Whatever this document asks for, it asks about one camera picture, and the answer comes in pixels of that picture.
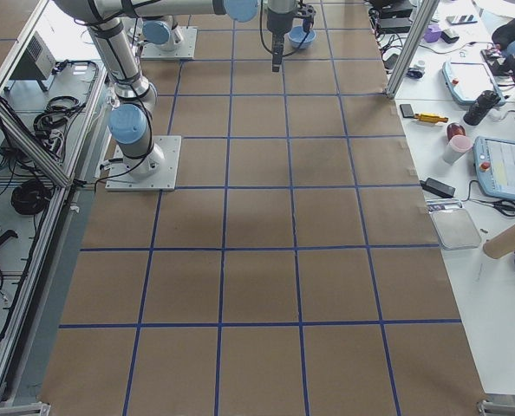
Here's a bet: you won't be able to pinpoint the grey control box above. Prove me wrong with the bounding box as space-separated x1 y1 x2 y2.
5 31 56 92

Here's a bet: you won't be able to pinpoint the black scissors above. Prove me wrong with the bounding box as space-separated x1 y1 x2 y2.
490 199 515 218

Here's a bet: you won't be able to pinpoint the blue bowl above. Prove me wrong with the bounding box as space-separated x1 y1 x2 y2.
288 26 316 49

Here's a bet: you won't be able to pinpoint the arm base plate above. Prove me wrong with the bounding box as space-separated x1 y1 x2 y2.
141 22 198 61
106 135 182 192

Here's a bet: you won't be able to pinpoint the far teach pendant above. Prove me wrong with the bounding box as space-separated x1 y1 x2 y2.
441 60 505 107

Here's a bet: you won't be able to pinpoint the teach pendant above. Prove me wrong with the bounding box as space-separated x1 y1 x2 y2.
441 60 505 107
473 136 515 201

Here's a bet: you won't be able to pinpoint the black cable bundle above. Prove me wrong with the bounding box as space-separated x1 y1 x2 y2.
33 95 88 140

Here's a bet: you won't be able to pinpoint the near teach pendant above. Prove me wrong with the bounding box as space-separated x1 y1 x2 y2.
473 136 515 201

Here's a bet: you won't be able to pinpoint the clear plastic box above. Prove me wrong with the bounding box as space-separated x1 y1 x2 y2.
426 198 481 250

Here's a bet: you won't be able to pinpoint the aluminium diagonal brace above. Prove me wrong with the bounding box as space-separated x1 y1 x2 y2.
0 95 73 188

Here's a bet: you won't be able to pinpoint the black power adapter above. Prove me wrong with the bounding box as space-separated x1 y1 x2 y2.
420 178 455 198

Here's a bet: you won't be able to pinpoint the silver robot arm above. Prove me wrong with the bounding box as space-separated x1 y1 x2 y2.
55 1 263 184
131 16 292 73

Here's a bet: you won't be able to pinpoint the black smartphone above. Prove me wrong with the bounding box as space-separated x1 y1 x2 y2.
399 103 415 119

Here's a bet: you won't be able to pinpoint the white cup pink lid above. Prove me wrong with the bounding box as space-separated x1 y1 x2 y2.
442 134 473 165

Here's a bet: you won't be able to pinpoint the dark red jar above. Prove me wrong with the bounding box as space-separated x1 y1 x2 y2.
447 122 466 141

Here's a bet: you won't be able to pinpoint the cardboard tube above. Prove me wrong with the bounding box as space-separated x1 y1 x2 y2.
483 224 515 259

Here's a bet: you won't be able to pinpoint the coiled black cable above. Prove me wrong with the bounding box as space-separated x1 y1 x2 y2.
10 178 52 217

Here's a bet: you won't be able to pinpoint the black water bottle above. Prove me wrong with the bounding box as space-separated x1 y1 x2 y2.
463 90 500 126

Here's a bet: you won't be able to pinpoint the aluminium frame post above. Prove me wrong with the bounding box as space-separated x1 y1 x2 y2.
385 0 439 99

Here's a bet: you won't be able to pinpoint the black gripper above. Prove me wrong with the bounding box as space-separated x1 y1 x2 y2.
267 0 297 72

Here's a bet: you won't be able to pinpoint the yellow utility knife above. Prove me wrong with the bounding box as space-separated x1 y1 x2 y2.
414 113 449 124

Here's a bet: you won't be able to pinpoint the purple box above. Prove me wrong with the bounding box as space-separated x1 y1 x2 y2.
423 23 442 43

